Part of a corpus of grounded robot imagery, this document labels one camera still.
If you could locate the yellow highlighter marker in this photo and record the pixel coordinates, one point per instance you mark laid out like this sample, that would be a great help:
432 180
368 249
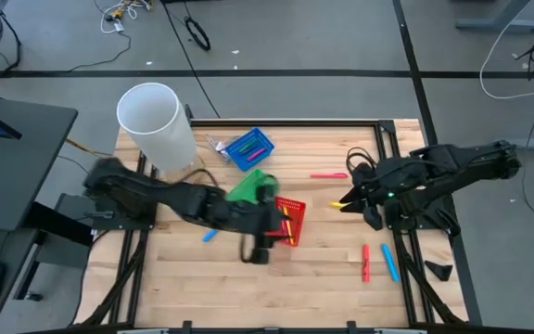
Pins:
289 227
335 204

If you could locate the green plastic basket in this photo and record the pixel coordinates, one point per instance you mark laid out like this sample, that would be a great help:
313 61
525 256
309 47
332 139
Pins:
244 190

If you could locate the blue plastic basket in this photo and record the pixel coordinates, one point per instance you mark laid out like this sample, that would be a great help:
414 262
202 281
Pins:
267 141

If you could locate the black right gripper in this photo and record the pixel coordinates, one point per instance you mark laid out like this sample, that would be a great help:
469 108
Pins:
378 185

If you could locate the black office desk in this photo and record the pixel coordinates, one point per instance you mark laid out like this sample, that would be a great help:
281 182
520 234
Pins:
16 171

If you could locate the red highlighter marker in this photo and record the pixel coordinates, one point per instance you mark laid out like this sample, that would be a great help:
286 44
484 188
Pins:
364 263

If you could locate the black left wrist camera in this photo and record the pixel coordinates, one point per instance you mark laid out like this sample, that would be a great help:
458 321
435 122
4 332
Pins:
260 255

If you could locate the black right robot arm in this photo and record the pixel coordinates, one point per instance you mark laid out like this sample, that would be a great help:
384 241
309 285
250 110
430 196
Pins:
457 162

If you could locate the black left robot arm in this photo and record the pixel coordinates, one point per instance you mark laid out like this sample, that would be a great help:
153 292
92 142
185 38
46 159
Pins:
156 195

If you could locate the spare black gripper finger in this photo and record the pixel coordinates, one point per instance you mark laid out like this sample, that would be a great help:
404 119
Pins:
439 270

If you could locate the blue highlighter marker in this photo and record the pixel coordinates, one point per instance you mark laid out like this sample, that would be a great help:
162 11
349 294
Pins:
390 263
210 235

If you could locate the red plastic basket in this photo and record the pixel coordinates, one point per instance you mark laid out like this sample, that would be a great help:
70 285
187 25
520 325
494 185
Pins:
298 209

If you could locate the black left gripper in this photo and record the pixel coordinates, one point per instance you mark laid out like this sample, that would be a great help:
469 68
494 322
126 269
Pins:
248 218

